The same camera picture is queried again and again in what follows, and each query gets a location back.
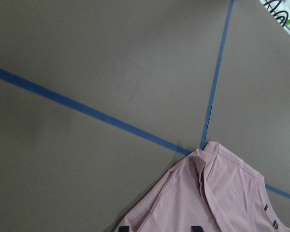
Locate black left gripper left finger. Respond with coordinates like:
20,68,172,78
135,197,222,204
118,226,130,232

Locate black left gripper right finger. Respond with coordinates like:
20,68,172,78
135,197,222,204
191,226,203,232

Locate pink Snoopy t-shirt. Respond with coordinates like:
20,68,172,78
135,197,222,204
116,142,290,232

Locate brown paper table cover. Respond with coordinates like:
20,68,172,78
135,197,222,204
0,0,290,232

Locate blue tape grid lines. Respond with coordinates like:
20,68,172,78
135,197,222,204
0,0,290,203

